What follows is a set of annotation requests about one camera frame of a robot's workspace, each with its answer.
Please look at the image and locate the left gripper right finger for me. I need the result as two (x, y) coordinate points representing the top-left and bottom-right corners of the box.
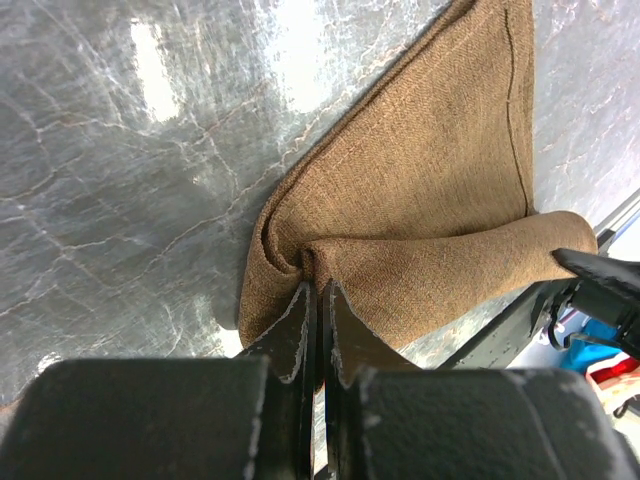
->
(322, 282), (638, 479)

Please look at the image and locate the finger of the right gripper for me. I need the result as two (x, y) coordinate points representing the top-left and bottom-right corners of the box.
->
(552, 248), (639, 329)

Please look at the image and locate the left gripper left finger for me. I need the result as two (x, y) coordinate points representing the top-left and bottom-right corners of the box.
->
(1, 283), (317, 479)

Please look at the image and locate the brown cloth napkin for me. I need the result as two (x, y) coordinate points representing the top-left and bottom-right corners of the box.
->
(238, 1), (597, 348)

